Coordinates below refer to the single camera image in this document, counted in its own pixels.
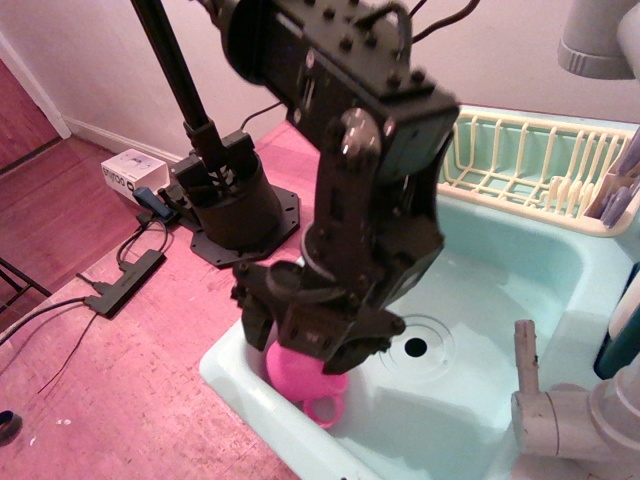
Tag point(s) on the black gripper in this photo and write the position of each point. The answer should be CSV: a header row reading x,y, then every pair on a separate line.
x,y
316,316

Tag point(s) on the pink plastic cup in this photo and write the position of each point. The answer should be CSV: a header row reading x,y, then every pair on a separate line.
x,y
300,378

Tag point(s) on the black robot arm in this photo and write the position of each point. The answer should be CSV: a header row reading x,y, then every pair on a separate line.
x,y
382,128

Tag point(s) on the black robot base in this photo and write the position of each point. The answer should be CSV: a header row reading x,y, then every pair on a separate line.
x,y
235,214

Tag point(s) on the light teal toy sink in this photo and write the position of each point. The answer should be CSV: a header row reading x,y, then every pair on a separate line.
x,y
437,404

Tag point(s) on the black usb hub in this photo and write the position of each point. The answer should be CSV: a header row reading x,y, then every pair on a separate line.
x,y
112,298

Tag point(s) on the blue clamp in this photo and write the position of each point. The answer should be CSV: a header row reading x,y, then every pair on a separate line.
x,y
147,199

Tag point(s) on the white oculus box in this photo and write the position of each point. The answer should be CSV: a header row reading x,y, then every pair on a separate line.
x,y
131,169

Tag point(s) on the beige toy faucet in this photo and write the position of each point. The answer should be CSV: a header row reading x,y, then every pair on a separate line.
x,y
569,432

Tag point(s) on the black tape roll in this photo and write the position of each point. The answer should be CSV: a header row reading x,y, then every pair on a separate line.
x,y
11,425

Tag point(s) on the cream dish rack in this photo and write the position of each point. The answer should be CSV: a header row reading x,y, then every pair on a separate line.
x,y
562,172

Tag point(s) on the dark teal bottle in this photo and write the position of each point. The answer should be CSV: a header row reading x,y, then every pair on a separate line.
x,y
621,344

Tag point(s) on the purple utensils in rack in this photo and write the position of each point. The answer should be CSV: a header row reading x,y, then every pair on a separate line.
x,y
620,195

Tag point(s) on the black metal stand frame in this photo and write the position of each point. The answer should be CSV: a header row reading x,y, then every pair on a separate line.
x,y
19,282

